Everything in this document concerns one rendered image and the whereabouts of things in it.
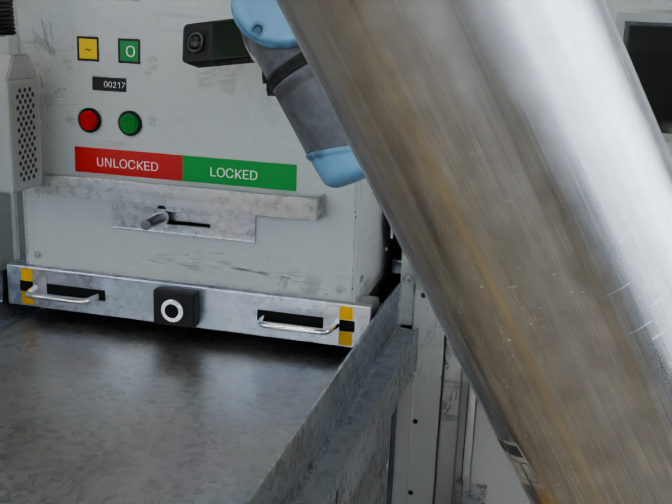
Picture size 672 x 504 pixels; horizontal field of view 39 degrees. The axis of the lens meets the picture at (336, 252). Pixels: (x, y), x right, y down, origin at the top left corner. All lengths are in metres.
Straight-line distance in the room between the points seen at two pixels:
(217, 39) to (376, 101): 0.74
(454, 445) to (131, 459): 0.60
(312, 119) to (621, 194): 0.53
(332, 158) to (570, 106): 0.53
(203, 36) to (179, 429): 0.43
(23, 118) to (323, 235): 0.42
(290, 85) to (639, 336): 0.55
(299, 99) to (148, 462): 0.41
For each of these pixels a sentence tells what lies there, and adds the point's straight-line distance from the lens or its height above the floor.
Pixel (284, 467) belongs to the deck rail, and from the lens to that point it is 0.89.
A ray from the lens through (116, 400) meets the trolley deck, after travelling 1.16.
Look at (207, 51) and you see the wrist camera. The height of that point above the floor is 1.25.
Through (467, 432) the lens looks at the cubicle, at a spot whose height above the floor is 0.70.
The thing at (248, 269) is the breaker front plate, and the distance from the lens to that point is 1.28.
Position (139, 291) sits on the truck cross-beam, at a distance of 1.35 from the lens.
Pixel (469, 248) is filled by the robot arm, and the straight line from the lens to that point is 0.34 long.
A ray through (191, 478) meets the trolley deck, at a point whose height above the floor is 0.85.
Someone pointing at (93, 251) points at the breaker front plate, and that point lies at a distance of 1.38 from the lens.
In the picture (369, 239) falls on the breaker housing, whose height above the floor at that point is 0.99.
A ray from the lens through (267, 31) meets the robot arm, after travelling 0.84.
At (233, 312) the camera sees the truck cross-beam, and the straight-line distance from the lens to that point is 1.30.
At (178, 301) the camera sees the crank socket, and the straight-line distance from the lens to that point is 1.30.
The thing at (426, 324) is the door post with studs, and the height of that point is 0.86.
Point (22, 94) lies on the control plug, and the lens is 1.29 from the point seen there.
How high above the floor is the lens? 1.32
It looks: 15 degrees down
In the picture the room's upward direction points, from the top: 2 degrees clockwise
